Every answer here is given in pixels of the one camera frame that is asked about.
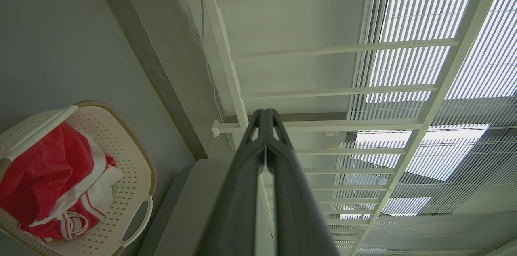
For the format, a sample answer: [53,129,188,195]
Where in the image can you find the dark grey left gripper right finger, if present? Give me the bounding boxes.
[266,109,340,256]

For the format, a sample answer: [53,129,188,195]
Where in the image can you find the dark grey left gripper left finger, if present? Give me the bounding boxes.
[196,109,266,256]

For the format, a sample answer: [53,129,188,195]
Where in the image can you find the cream perforated laundry basket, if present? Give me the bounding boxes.
[0,100,157,256]

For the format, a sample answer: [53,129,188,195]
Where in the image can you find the grey fabric sofa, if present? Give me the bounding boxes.
[137,158,279,256]

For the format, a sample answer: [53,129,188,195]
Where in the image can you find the white metal railing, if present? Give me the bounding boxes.
[194,0,517,256]

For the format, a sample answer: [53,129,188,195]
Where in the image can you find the red and white garment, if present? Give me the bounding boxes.
[0,122,125,243]

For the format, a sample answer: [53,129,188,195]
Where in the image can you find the white window blinds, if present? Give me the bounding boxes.
[335,0,517,256]

